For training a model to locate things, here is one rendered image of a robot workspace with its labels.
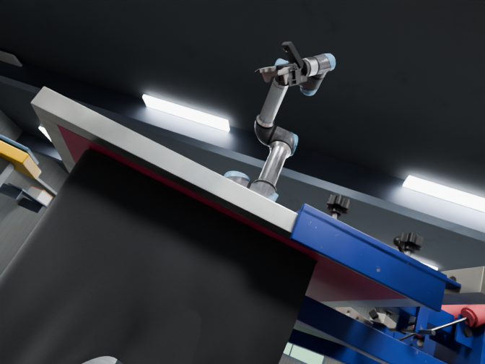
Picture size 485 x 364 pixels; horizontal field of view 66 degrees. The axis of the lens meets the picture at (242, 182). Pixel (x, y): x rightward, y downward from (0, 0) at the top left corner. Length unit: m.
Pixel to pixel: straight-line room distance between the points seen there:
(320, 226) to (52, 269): 0.45
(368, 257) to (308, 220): 0.12
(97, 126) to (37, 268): 0.25
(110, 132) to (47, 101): 0.11
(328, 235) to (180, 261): 0.26
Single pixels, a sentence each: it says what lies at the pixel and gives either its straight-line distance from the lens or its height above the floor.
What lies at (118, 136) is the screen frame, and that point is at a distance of 0.66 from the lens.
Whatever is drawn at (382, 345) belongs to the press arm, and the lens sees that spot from 1.03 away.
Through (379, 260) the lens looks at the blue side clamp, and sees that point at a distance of 0.71.
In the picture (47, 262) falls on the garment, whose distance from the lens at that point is 0.69.
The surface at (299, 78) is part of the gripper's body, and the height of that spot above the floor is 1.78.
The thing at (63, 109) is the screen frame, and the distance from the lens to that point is 0.69.
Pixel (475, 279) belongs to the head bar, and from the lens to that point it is 0.80.
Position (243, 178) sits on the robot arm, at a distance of 1.67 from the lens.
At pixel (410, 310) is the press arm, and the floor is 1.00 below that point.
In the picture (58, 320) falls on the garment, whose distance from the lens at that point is 0.69.
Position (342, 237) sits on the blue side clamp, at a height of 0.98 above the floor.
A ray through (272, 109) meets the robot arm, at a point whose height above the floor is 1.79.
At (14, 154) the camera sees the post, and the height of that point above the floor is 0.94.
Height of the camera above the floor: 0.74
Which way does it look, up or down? 23 degrees up
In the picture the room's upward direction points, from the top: 25 degrees clockwise
